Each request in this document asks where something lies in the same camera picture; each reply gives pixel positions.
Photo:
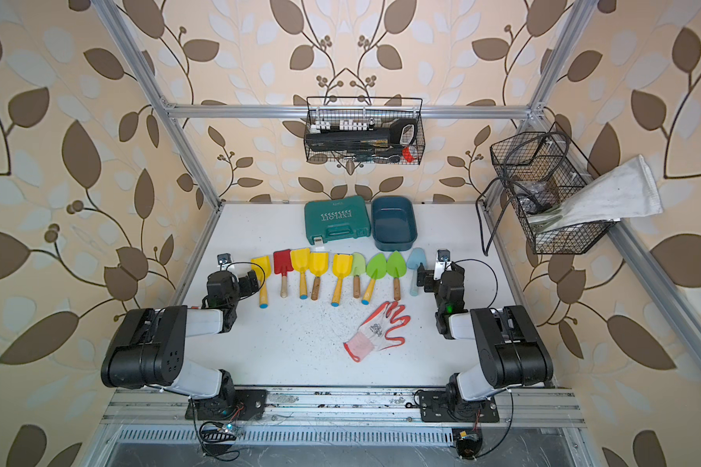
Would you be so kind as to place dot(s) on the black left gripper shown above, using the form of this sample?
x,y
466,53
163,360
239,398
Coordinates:
x,y
247,283

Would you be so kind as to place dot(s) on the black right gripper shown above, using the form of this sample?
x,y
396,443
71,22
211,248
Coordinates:
x,y
428,274

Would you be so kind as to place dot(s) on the yellow shovel blue-tipped handle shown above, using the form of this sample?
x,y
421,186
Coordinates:
x,y
262,268

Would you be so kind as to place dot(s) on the white handled tool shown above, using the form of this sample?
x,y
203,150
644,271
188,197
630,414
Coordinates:
x,y
416,260

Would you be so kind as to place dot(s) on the green trowel wooden handle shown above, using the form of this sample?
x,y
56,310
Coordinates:
x,y
396,269

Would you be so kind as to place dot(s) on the red shovel wooden handle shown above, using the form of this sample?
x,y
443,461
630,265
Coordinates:
x,y
282,267

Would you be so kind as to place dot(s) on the green trowel yellow handle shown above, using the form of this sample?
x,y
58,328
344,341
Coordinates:
x,y
376,269

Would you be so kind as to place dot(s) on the light green shovel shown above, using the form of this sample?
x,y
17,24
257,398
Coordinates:
x,y
358,268

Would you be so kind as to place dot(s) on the yellow shovel wooden handle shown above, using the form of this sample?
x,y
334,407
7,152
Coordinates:
x,y
318,265

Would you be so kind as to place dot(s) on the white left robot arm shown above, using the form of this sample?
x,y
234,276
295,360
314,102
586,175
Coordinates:
x,y
149,350

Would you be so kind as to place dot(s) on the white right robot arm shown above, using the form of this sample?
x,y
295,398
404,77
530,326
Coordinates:
x,y
509,349

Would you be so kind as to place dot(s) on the blue plastic storage box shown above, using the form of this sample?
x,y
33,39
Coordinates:
x,y
394,226

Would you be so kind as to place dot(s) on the red white work glove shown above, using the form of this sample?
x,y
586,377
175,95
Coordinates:
x,y
375,333

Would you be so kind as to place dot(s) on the green plastic tool case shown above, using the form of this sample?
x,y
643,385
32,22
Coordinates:
x,y
335,220

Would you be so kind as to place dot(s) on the black handsaw in basket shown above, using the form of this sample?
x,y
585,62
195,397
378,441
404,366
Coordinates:
x,y
400,138

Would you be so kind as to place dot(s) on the grey cloth bag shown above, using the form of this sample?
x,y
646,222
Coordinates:
x,y
628,191

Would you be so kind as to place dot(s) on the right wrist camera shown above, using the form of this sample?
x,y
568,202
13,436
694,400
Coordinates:
x,y
443,261

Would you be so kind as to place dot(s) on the black wire basket back wall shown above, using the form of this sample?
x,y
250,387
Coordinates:
x,y
356,113

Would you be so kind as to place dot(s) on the black wire basket wall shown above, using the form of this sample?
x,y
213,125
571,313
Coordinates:
x,y
538,176
356,113

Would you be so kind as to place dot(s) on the black wire basket right wall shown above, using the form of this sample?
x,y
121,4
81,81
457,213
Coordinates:
x,y
538,176

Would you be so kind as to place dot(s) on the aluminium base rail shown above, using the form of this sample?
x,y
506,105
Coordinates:
x,y
340,416

